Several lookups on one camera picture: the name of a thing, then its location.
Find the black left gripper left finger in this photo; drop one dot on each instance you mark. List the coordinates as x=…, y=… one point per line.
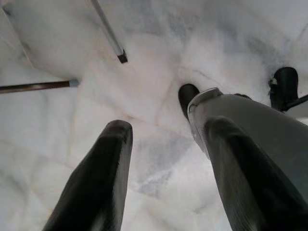
x=101, y=173

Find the black robot left foot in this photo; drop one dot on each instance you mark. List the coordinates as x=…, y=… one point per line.
x=187, y=93

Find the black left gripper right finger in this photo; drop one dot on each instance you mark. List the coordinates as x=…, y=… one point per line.
x=245, y=183

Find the marble dining table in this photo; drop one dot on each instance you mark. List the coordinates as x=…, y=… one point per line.
x=36, y=86

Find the silver metal clothes rack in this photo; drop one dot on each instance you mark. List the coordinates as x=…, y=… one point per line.
x=110, y=33

